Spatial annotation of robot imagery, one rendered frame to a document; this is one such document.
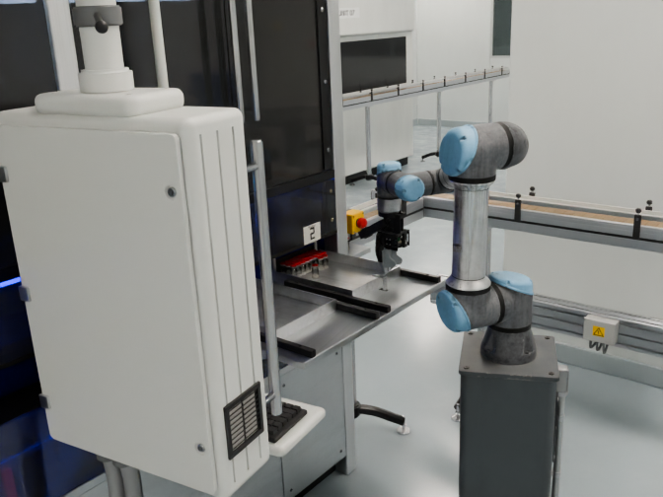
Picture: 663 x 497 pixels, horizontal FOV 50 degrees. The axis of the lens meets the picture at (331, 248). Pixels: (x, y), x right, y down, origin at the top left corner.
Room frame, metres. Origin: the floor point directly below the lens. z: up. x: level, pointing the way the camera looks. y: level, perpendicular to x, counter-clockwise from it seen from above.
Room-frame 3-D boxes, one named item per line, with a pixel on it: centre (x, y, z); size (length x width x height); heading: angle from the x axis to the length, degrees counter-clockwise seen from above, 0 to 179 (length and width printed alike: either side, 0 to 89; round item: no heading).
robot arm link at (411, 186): (2.07, -0.24, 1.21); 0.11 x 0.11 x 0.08; 22
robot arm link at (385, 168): (2.15, -0.19, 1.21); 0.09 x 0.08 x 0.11; 22
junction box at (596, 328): (2.53, -1.03, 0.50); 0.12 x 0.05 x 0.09; 51
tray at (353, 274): (2.21, -0.01, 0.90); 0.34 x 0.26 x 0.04; 51
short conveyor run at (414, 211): (2.79, -0.15, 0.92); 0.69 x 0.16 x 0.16; 141
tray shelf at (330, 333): (2.03, 0.05, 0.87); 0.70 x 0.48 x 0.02; 141
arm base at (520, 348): (1.80, -0.48, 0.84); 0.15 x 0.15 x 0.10
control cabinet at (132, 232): (1.37, 0.40, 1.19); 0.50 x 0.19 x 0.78; 60
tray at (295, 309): (1.95, 0.21, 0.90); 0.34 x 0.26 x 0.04; 51
